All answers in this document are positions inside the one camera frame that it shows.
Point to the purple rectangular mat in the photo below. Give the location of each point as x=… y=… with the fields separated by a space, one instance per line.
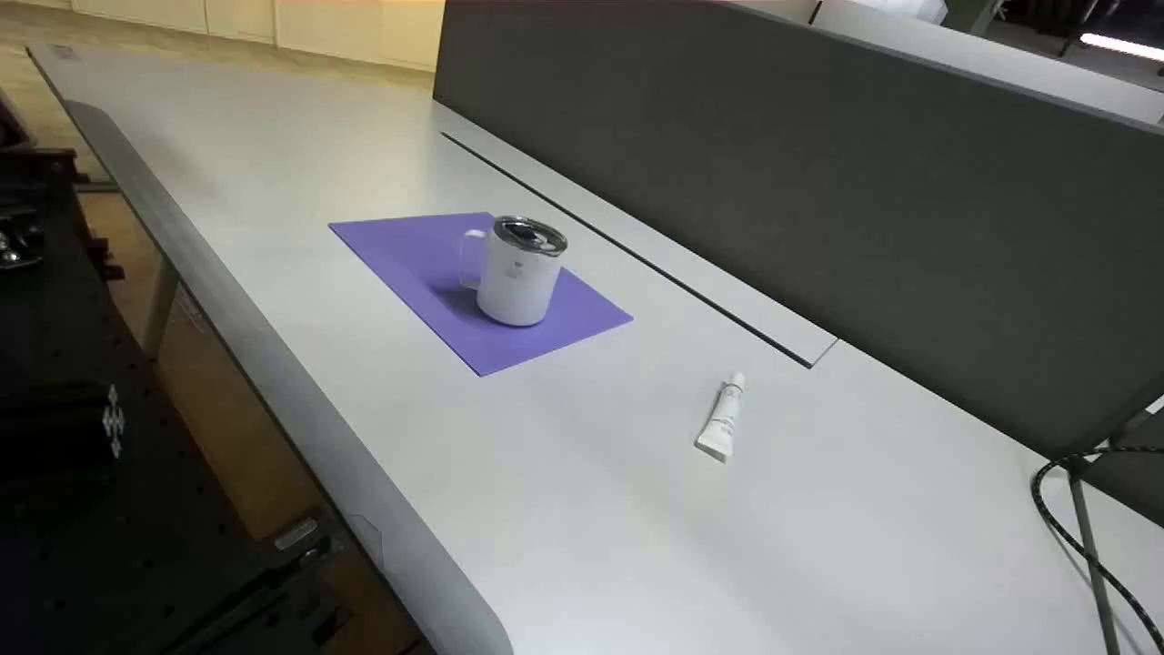
x=418 y=260

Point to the small white tube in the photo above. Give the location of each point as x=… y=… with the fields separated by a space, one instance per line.
x=723 y=416

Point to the black round lid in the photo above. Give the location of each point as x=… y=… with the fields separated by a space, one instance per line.
x=527 y=234

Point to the white bolt fitting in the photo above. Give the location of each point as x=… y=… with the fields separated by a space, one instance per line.
x=113 y=421

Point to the black perforated breadboard table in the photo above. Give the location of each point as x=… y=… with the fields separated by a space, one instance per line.
x=84 y=486

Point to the dark gray desk partition panel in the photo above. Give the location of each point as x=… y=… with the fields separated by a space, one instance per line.
x=850 y=203

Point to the gray desk leg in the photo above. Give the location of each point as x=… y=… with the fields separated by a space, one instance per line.
x=160 y=315

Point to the black metal knob device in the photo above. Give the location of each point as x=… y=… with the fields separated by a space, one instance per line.
x=16 y=237

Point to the beige wooden cabinets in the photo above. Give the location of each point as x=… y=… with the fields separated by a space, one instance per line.
x=276 y=24

